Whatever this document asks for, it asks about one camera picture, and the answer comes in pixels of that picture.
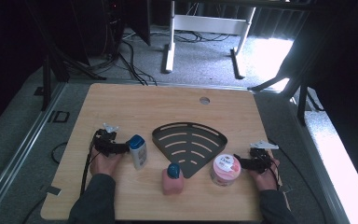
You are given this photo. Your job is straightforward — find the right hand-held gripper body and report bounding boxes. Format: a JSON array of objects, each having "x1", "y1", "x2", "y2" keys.
[{"x1": 248, "y1": 140, "x2": 280, "y2": 175}]

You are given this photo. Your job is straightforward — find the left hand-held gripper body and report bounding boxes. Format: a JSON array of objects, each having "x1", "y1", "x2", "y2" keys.
[{"x1": 92, "y1": 122, "x2": 120, "y2": 157}]

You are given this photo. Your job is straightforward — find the white bottle with blue cap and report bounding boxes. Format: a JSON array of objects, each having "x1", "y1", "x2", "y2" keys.
[{"x1": 127, "y1": 133, "x2": 149, "y2": 171}]

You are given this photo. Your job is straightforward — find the pink jar with printed lid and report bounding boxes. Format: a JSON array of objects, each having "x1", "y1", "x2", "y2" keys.
[{"x1": 210, "y1": 153, "x2": 242, "y2": 188}]

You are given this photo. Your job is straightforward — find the black slotted corner shelf tray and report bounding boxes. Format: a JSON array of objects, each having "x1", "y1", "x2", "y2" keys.
[{"x1": 151, "y1": 121, "x2": 228, "y2": 180}]

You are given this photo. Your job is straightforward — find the pink bottle with blue cap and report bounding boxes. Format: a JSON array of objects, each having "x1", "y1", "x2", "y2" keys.
[{"x1": 161, "y1": 162, "x2": 186, "y2": 196}]

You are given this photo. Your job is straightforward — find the person's right hand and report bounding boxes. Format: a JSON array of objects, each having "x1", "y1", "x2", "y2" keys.
[{"x1": 249, "y1": 157, "x2": 282, "y2": 191}]

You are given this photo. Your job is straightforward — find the person's left hand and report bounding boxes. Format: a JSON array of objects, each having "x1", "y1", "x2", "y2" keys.
[{"x1": 89, "y1": 147, "x2": 124, "y2": 177}]

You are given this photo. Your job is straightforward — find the grey tape piece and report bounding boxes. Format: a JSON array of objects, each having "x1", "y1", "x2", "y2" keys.
[{"x1": 39, "y1": 184, "x2": 62, "y2": 197}]

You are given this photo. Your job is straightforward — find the black angled metal stand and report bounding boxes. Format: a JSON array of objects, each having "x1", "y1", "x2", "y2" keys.
[{"x1": 247, "y1": 0, "x2": 325, "y2": 126}]

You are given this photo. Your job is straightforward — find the black tripod stand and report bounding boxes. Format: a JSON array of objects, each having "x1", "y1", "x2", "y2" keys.
[{"x1": 24, "y1": 0, "x2": 107, "y2": 112}]

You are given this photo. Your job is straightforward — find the dark equipment cabinet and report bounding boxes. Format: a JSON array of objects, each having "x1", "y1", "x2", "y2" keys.
[{"x1": 73, "y1": 0, "x2": 126, "y2": 64}]

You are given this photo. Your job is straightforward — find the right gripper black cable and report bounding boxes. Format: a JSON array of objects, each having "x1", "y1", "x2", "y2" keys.
[{"x1": 262, "y1": 153, "x2": 282, "y2": 189}]

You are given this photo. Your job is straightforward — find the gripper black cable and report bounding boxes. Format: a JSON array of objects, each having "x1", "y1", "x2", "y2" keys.
[
  {"x1": 79, "y1": 130, "x2": 103, "y2": 197},
  {"x1": 262, "y1": 153, "x2": 282, "y2": 189}
]

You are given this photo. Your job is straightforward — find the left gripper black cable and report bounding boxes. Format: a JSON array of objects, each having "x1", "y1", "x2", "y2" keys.
[{"x1": 79, "y1": 130, "x2": 103, "y2": 197}]

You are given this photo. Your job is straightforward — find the long black floor cable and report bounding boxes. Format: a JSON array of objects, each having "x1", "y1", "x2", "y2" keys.
[{"x1": 267, "y1": 137, "x2": 328, "y2": 224}]

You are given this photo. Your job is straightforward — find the black floor bracket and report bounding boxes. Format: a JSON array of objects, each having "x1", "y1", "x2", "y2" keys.
[{"x1": 48, "y1": 109, "x2": 71, "y2": 124}]

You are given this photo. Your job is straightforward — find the black cable loop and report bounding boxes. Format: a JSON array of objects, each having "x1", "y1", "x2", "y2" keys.
[{"x1": 50, "y1": 141, "x2": 69, "y2": 165}]

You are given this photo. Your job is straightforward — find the bundle of black floor cables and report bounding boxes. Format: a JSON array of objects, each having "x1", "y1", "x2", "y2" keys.
[{"x1": 117, "y1": 27, "x2": 158, "y2": 87}]

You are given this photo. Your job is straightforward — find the metal floor rail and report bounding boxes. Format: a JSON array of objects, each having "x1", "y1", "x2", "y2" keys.
[{"x1": 0, "y1": 81, "x2": 68, "y2": 218}]

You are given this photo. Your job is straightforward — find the black cables under desk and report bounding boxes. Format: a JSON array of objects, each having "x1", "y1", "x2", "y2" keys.
[{"x1": 172, "y1": 29, "x2": 233, "y2": 44}]

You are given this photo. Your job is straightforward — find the white desk frame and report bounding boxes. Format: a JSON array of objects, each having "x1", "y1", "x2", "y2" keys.
[{"x1": 161, "y1": 0, "x2": 257, "y2": 80}]

